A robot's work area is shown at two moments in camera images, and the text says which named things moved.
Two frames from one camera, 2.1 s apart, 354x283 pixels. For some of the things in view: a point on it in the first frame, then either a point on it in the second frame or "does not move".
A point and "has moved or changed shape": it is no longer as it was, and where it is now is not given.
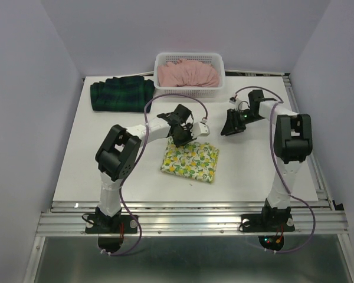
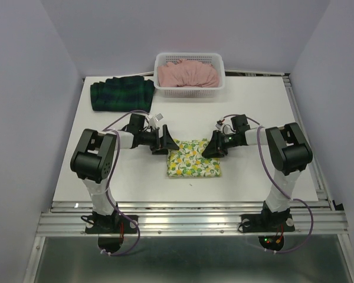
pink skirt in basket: x=185 y=73 does not move
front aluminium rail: x=189 y=218 does not move
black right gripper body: x=244 y=117 to x=227 y=140
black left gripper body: x=183 y=136 to x=151 y=140
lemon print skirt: x=194 y=160 has moved or changed shape
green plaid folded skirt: x=128 y=94 does not move
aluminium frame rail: x=285 y=76 does not move
